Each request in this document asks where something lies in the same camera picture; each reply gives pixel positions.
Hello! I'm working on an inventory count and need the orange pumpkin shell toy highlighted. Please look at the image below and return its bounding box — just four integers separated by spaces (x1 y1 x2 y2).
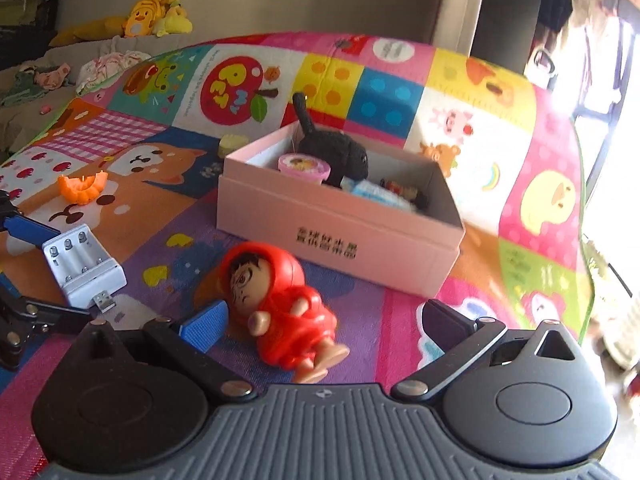
56 171 108 206

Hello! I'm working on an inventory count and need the colourful cartoon play mat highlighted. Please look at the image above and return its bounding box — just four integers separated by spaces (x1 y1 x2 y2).
0 32 596 480

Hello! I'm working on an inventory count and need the black plush toy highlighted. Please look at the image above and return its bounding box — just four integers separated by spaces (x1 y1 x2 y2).
291 91 371 191

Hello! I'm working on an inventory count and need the green and pink cloth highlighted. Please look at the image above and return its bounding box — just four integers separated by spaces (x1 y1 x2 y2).
0 62 71 106

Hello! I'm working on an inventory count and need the white floral cloth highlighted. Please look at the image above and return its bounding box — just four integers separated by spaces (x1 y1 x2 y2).
75 50 152 96

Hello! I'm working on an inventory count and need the pink cardboard box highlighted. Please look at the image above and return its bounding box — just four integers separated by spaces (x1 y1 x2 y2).
216 121 467 298

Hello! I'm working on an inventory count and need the blue and white packet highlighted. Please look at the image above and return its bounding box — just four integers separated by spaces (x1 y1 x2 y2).
345 177 416 211

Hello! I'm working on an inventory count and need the small brown-haired figurine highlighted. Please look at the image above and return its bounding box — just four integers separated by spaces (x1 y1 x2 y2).
380 177 421 201

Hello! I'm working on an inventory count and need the white battery charger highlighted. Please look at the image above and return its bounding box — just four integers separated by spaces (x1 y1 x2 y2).
42 224 127 311

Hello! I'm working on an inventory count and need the yellow pillow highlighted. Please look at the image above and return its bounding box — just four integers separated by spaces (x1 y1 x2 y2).
49 16 128 47

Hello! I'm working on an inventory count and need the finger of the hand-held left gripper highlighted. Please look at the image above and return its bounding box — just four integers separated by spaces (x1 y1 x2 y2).
0 272 93 372
0 190 63 256

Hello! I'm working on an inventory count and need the red hooded doll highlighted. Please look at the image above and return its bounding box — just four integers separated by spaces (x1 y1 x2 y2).
220 241 351 385

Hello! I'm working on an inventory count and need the yellow cheese toy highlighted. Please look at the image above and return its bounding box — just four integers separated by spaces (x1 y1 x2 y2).
217 133 253 158

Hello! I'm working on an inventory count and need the black screen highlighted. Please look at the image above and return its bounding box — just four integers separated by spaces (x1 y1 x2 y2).
0 0 60 58

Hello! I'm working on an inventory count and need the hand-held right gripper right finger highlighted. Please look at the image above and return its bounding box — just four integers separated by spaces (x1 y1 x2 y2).
390 299 576 403

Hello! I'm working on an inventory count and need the yellow-green plush toy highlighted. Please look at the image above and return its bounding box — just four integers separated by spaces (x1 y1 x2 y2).
152 0 193 38

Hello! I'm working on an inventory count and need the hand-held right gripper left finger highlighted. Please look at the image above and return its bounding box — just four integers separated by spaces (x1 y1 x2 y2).
75 299 256 403

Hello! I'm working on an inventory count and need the yellow duck plush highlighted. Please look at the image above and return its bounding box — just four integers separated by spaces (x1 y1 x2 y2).
123 0 163 38

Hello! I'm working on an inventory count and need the dark hanging cloth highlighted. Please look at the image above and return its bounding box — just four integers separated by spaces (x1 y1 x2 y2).
537 0 573 46

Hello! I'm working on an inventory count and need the black and white object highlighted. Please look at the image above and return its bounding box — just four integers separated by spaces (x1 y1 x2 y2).
530 47 558 81

